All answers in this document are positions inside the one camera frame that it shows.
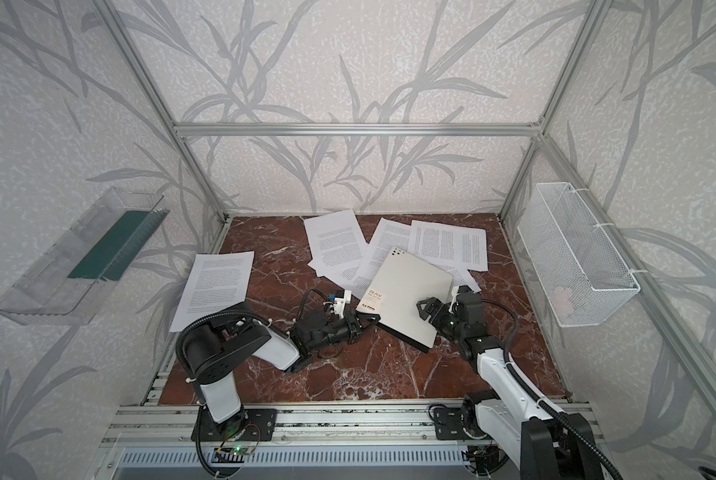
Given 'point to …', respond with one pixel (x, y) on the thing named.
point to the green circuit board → (238, 450)
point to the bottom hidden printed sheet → (356, 278)
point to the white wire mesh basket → (581, 280)
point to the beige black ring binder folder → (401, 283)
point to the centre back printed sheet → (337, 243)
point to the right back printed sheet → (451, 245)
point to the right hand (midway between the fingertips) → (425, 301)
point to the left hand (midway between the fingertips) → (384, 315)
